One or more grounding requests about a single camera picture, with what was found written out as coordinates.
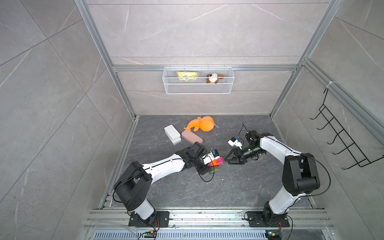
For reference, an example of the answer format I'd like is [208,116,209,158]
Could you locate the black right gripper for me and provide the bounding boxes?
[224,146,263,164]

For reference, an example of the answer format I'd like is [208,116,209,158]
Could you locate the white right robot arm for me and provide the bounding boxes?
[225,131,321,227]

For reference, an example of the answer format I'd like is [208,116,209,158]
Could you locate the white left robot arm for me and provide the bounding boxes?
[113,143,220,228]

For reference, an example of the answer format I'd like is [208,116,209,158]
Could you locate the pink rectangular case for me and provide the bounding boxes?
[181,130,203,145]

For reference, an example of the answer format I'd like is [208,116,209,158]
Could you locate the white rectangular box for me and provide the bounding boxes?
[164,125,182,145]

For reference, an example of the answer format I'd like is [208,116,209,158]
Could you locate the orange plush whale toy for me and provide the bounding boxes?
[184,116,215,132]

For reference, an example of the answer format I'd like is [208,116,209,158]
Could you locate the yellow packet in basket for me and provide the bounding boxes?
[177,71,200,82]

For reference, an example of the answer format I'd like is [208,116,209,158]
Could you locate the brown white plush toy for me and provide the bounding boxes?
[206,73,225,84]

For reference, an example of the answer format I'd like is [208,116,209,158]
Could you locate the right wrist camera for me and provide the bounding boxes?
[228,137,243,149]

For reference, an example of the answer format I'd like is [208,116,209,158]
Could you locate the white wire wall basket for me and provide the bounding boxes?
[162,66,235,95]

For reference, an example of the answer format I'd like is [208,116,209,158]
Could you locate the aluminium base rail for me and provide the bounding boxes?
[81,208,339,240]

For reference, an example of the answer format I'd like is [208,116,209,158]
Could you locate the black wire hook rack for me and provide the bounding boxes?
[310,89,384,170]

